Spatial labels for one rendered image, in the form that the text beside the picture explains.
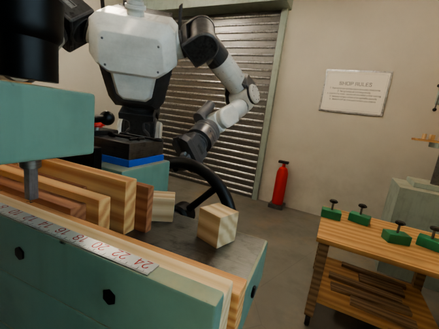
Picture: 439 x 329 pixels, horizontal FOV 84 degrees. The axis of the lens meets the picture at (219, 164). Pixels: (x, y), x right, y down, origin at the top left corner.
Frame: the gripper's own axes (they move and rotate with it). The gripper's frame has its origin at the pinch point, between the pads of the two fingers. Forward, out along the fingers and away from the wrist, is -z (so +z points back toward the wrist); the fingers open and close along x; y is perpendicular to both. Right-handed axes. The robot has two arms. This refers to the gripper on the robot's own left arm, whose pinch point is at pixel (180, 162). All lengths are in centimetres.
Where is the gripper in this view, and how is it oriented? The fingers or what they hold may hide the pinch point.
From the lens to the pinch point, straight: 68.5
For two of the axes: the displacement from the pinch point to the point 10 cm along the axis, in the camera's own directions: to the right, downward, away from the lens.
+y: 8.5, -0.6, -5.3
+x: -3.6, -7.9, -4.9
